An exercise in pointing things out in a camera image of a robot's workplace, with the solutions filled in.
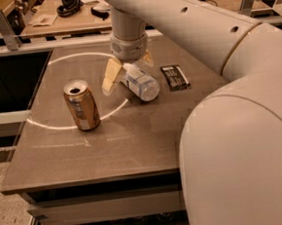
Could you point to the paper note on desk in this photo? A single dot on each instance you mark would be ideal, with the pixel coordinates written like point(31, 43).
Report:
point(43, 20)

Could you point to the left metal bracket post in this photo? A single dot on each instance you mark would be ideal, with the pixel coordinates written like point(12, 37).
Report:
point(10, 38)

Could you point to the upper grey drawer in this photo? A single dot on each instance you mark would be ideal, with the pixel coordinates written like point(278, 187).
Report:
point(110, 206)

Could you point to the black snack packet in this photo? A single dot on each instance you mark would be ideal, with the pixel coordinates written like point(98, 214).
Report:
point(175, 78)

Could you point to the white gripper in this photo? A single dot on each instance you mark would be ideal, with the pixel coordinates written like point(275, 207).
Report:
point(128, 49)

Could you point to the gold soda can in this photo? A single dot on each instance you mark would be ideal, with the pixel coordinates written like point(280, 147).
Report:
point(81, 103)

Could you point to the clear plastic water bottle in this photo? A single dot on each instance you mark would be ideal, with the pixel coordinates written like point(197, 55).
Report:
point(146, 87)

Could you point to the black headphones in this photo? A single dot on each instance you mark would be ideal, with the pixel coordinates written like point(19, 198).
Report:
point(69, 8)

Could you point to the black sunglasses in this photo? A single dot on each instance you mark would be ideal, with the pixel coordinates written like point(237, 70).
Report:
point(101, 13)

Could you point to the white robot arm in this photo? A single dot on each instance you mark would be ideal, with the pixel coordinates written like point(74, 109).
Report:
point(231, 145)

